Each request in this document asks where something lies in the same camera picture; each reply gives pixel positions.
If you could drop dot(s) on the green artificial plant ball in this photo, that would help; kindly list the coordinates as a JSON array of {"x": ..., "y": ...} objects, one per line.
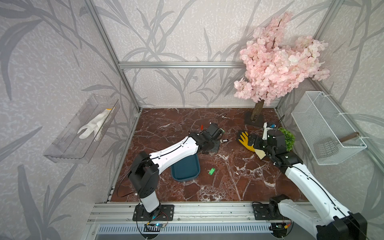
[{"x": 289, "y": 139}]

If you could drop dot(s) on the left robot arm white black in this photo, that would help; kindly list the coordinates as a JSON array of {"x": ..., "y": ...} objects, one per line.
[{"x": 146, "y": 169}]

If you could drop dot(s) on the aluminium front rail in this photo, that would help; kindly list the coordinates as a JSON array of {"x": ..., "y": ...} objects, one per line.
[{"x": 185, "y": 213}]

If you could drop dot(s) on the teal plastic storage box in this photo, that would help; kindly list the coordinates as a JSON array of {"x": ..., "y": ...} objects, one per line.
[{"x": 186, "y": 169}]

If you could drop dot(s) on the yellow black work glove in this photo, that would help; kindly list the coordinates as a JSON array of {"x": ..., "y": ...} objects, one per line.
[{"x": 244, "y": 140}]

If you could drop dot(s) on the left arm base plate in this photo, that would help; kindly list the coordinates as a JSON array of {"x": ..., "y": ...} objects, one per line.
[{"x": 161, "y": 213}]

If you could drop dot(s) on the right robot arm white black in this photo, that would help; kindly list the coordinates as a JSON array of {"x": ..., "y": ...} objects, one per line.
[{"x": 332, "y": 220}]

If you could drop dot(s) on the circuit board with wires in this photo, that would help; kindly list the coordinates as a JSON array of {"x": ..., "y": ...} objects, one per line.
[
  {"x": 154, "y": 227},
  {"x": 280, "y": 231}
]

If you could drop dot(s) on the pink blossom artificial tree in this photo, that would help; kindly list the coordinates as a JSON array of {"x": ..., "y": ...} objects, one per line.
[{"x": 274, "y": 70}]

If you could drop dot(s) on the right circuit board with wires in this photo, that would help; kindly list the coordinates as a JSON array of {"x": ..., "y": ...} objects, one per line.
[{"x": 280, "y": 231}]

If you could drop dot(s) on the green key tag with key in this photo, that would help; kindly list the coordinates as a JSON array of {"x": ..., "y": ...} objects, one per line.
[{"x": 211, "y": 172}]

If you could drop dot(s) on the left circuit board with wires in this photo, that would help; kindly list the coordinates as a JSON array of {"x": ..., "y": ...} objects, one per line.
[{"x": 154, "y": 227}]

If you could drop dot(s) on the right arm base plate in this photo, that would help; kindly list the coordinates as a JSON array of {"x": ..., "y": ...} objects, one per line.
[{"x": 267, "y": 212}]

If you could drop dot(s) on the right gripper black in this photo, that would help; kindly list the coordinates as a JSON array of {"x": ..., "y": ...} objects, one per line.
[{"x": 259, "y": 140}]

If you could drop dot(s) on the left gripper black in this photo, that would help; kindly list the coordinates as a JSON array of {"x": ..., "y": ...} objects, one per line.
[{"x": 217, "y": 147}]

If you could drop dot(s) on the white wire mesh basket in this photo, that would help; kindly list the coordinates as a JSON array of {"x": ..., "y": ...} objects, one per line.
[{"x": 318, "y": 118}]

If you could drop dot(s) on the brush with wooden handle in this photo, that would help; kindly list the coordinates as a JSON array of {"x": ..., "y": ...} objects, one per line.
[{"x": 331, "y": 145}]

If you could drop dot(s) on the white glove on shelf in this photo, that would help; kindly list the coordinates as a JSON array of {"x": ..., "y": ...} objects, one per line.
[{"x": 94, "y": 126}]

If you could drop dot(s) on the clear acrylic wall shelf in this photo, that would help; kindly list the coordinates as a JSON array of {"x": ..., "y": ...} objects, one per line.
[{"x": 79, "y": 140}]

